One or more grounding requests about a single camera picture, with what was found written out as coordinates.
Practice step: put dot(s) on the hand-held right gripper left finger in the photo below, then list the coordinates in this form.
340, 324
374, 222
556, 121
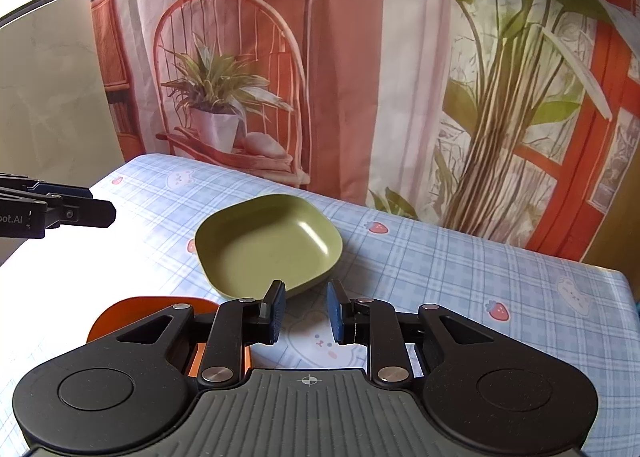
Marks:
277, 317

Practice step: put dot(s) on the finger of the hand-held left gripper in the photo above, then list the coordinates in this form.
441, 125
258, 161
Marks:
60, 189
85, 213

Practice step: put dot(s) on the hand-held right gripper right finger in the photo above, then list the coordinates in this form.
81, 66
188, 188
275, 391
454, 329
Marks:
336, 318

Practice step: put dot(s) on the green square plate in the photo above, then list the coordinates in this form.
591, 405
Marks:
270, 242

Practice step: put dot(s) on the orange plate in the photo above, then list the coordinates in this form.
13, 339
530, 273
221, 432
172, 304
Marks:
130, 309

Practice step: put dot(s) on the checked printed tablecloth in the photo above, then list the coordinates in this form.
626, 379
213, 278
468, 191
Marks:
450, 262

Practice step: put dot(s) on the printed room backdrop cloth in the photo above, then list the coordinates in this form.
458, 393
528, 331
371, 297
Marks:
350, 62

